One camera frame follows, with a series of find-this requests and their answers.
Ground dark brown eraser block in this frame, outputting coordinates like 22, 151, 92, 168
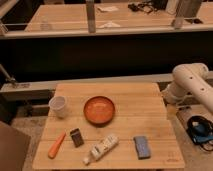
70, 128, 84, 147

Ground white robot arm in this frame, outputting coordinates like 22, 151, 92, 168
162, 63, 213, 114

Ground orange bowl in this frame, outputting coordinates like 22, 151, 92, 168
83, 96, 115, 125

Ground white plastic cup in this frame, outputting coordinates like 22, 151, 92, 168
48, 96, 67, 118

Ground white tube bottle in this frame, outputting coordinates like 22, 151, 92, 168
83, 134, 119, 165

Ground white crumpled paper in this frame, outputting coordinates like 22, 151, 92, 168
99, 21, 121, 28

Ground blue sponge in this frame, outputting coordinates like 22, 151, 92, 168
133, 136, 151, 160

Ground orange carrot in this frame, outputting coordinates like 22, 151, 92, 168
48, 133, 66, 159

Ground white paper on desk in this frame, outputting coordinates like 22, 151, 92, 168
97, 6, 119, 12

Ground clear water bottle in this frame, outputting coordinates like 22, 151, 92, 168
40, 18, 51, 31

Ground brown cardboard box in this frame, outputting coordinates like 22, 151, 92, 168
0, 121, 30, 171

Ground grey metal post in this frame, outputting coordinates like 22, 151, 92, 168
171, 0, 203, 29
86, 0, 96, 33

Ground black cables on desk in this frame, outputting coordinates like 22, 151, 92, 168
127, 0, 168, 14

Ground grey metal post right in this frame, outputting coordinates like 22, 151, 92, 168
171, 0, 203, 29

